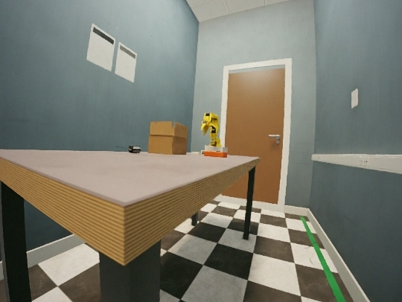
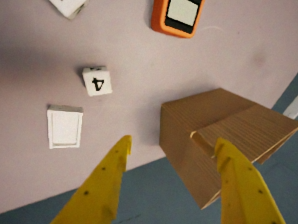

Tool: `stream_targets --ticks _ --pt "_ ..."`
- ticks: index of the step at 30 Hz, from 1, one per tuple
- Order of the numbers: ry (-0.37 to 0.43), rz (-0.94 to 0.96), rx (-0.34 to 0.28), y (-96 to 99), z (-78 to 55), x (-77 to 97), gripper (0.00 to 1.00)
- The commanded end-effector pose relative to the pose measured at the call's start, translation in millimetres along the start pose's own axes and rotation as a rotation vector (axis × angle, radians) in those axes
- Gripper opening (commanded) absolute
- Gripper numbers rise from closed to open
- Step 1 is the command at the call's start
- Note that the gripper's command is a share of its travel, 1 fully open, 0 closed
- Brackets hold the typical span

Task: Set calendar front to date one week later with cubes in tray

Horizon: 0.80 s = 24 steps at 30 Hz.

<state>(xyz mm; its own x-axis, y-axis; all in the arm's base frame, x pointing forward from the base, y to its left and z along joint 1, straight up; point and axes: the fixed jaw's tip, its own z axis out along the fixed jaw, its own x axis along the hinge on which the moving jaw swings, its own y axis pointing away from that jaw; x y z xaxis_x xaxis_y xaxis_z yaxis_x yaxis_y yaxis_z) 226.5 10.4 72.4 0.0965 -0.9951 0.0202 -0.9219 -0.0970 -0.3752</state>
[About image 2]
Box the orange digital multimeter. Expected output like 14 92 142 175
151 0 205 38

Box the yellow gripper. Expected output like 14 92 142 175
50 135 285 224

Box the brown cardboard box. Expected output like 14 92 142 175
159 88 298 203

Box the white number cube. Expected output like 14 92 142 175
83 66 112 96
50 0 89 20

